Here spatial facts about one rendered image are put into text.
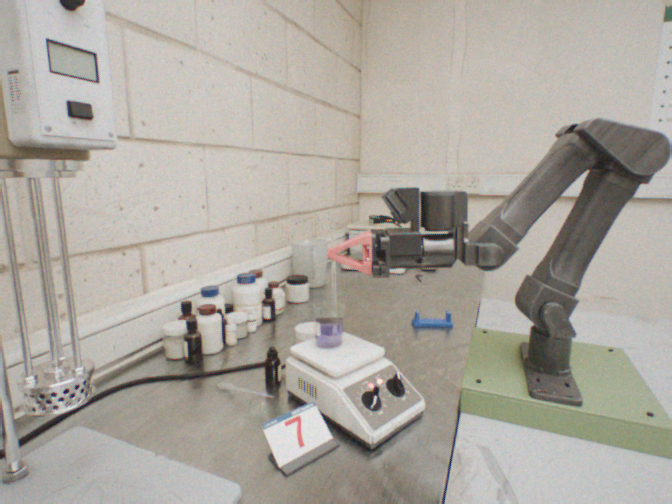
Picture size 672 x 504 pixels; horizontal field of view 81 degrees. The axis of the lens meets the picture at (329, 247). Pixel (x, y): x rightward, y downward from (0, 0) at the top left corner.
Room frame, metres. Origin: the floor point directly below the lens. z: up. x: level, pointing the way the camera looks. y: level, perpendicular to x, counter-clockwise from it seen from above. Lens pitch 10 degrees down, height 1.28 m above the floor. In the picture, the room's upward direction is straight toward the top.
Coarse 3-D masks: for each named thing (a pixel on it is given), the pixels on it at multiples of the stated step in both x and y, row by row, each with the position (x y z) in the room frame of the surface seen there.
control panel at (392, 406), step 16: (384, 368) 0.60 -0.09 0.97; (352, 384) 0.55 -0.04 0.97; (368, 384) 0.56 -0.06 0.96; (384, 384) 0.57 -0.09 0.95; (352, 400) 0.52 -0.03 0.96; (384, 400) 0.54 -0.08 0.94; (400, 400) 0.55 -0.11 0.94; (416, 400) 0.56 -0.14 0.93; (368, 416) 0.51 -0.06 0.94; (384, 416) 0.52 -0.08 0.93
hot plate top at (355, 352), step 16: (352, 336) 0.68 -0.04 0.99; (304, 352) 0.61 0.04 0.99; (320, 352) 0.61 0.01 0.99; (336, 352) 0.61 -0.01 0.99; (352, 352) 0.61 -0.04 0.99; (368, 352) 0.61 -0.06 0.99; (384, 352) 0.62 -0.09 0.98; (320, 368) 0.57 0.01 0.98; (336, 368) 0.56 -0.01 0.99; (352, 368) 0.57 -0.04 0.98
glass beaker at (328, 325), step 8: (320, 304) 0.66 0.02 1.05; (328, 304) 0.67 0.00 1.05; (320, 312) 0.62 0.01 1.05; (328, 312) 0.62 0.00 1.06; (336, 312) 0.62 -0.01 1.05; (320, 320) 0.62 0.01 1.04; (328, 320) 0.62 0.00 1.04; (336, 320) 0.62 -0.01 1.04; (320, 328) 0.62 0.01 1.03; (328, 328) 0.62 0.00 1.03; (336, 328) 0.62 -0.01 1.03; (320, 336) 0.62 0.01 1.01; (328, 336) 0.62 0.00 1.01; (336, 336) 0.62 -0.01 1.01; (320, 344) 0.62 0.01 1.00; (328, 344) 0.62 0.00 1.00; (336, 344) 0.62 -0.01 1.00
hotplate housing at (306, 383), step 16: (288, 368) 0.62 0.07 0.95; (304, 368) 0.60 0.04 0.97; (368, 368) 0.59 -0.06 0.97; (288, 384) 0.62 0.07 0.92; (304, 384) 0.59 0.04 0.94; (320, 384) 0.56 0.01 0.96; (336, 384) 0.54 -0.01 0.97; (304, 400) 0.59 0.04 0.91; (320, 400) 0.56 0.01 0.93; (336, 400) 0.54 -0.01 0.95; (336, 416) 0.54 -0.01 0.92; (352, 416) 0.51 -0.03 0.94; (400, 416) 0.53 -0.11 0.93; (416, 416) 0.56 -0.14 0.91; (352, 432) 0.51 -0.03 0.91; (368, 432) 0.49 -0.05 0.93; (384, 432) 0.50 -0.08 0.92
